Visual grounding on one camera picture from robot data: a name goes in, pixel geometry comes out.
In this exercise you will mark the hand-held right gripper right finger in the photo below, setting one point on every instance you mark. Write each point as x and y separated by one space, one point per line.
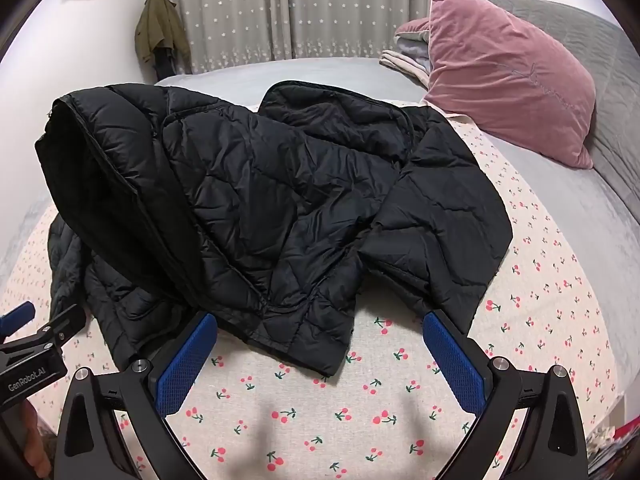
455 365

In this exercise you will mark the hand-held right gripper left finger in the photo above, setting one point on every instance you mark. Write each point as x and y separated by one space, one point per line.
185 365

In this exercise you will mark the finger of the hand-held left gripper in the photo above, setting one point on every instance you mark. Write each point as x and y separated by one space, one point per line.
65 325
17 316

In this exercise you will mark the black puffer jacket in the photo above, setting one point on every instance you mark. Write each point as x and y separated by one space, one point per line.
280 200

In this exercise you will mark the person's left hand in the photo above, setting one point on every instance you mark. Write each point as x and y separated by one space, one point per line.
35 432

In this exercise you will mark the stack of magazines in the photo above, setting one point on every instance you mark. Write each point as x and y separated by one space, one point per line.
607 447

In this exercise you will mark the dark cloth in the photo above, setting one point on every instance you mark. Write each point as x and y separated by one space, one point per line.
164 62

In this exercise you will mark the pink garment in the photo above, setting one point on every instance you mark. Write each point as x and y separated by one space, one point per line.
500 75

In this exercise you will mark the folded blanket pile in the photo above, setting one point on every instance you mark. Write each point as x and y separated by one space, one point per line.
405 55

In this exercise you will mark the olive hanging jacket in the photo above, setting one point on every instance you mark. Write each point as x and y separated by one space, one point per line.
160 25

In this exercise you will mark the grey star print curtain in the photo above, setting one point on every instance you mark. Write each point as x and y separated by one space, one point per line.
300 10

